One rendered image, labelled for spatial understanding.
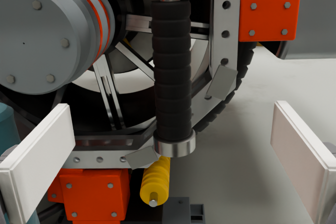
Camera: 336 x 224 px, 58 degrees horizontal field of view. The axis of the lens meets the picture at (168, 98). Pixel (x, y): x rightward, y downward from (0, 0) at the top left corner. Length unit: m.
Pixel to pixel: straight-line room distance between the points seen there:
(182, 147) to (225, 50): 0.24
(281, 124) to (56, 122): 0.12
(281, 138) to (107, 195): 0.49
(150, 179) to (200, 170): 0.97
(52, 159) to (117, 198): 0.46
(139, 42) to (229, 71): 0.32
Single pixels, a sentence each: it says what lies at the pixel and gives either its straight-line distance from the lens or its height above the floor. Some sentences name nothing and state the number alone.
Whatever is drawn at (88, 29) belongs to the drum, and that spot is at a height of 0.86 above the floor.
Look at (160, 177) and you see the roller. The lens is 0.64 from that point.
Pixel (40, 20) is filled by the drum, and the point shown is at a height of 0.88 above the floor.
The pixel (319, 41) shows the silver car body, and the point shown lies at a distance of 0.71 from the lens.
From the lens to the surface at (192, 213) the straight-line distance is 1.14.
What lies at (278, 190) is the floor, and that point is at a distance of 1.53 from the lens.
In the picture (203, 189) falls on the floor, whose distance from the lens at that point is 1.48.
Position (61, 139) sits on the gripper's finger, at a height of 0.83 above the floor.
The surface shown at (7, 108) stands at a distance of 0.52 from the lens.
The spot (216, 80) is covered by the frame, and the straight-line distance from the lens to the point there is 0.51.
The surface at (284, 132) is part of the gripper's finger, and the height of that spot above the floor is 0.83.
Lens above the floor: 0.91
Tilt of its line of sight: 22 degrees down
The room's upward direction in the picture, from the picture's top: 2 degrees counter-clockwise
